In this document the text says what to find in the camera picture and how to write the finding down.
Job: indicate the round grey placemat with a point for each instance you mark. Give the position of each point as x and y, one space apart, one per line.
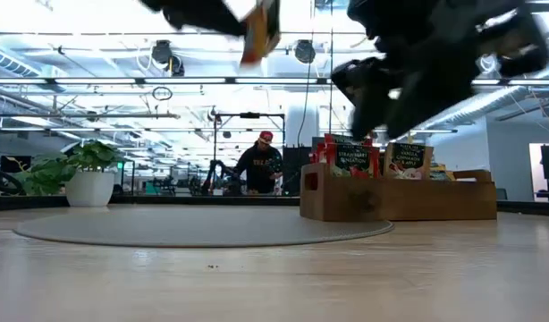
189 226

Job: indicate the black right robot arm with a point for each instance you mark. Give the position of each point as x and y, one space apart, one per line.
480 27

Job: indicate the black aluminium table frame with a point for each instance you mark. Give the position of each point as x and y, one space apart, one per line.
167 200

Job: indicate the brown tea packet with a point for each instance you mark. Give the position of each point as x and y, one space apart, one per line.
408 158

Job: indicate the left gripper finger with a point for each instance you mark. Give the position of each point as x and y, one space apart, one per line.
273 24
203 15

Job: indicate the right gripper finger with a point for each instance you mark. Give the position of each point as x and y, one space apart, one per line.
408 112
366 118

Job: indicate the long ceiling light strip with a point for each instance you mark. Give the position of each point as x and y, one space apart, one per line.
167 81

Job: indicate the red strawberry tea packet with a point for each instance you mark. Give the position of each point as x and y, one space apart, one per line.
319 154
346 138
352 158

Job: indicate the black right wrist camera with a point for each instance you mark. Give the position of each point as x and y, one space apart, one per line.
359 78

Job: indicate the brown wooden compartment tray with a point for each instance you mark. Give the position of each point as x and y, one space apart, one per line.
391 201

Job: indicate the black computer case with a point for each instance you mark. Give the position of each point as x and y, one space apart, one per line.
294 170

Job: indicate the black background rig frame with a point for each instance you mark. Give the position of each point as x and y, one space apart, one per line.
250 115

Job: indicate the green plant in white pot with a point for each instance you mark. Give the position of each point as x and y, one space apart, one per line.
90 188

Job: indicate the person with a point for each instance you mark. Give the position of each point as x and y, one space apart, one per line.
260 165

